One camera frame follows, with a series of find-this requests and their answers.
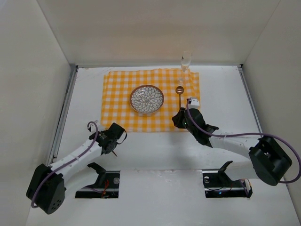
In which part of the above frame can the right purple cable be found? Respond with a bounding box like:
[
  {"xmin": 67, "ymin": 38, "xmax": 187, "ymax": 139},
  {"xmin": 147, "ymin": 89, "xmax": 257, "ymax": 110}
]
[{"xmin": 186, "ymin": 100, "xmax": 301, "ymax": 184}]

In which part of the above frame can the copper spoon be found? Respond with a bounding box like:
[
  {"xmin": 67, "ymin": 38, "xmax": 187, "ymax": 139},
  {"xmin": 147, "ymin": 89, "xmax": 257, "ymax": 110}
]
[{"xmin": 175, "ymin": 86, "xmax": 184, "ymax": 108}]

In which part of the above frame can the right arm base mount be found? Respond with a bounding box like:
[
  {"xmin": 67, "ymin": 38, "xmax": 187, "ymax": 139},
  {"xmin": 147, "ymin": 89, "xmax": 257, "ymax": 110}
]
[{"xmin": 202, "ymin": 161, "xmax": 253, "ymax": 198}]

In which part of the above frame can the yellow white checkered cloth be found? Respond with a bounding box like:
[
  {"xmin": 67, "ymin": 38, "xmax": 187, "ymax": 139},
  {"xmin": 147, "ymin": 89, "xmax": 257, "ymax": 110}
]
[{"xmin": 100, "ymin": 68, "xmax": 200, "ymax": 132}]

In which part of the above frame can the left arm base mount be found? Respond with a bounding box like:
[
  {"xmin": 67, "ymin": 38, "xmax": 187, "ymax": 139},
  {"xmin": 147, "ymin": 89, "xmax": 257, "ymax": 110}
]
[{"xmin": 75, "ymin": 162, "xmax": 120, "ymax": 199}]

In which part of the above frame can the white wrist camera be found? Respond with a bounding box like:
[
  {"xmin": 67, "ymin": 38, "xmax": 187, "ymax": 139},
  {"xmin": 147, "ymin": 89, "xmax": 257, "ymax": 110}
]
[
  {"xmin": 87, "ymin": 120, "xmax": 100, "ymax": 134},
  {"xmin": 188, "ymin": 97, "xmax": 200, "ymax": 110}
]

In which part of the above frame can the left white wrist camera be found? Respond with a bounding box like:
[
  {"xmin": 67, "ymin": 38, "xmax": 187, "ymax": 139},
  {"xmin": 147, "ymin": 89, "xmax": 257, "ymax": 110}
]
[{"xmin": 87, "ymin": 120, "xmax": 100, "ymax": 134}]

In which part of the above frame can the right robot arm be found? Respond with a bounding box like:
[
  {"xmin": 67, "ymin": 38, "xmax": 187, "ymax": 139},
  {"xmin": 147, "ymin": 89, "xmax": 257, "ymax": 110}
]
[{"xmin": 172, "ymin": 107, "xmax": 293, "ymax": 186}]

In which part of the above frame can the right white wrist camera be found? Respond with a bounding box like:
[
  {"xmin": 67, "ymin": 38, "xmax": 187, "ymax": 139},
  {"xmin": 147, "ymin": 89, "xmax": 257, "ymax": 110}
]
[{"xmin": 188, "ymin": 97, "xmax": 200, "ymax": 110}]

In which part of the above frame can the patterned ceramic plate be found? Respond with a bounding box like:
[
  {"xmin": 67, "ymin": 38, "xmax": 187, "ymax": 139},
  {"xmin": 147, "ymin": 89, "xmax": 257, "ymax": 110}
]
[{"xmin": 129, "ymin": 84, "xmax": 165, "ymax": 114}]

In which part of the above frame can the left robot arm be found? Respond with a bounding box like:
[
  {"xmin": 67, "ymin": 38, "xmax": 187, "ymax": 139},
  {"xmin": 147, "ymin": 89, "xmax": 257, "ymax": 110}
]
[{"xmin": 26, "ymin": 121, "xmax": 127, "ymax": 215}]

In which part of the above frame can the clear champagne flute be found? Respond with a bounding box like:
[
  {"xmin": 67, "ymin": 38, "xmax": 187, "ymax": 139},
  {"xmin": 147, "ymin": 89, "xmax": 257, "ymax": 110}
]
[{"xmin": 178, "ymin": 51, "xmax": 192, "ymax": 85}]

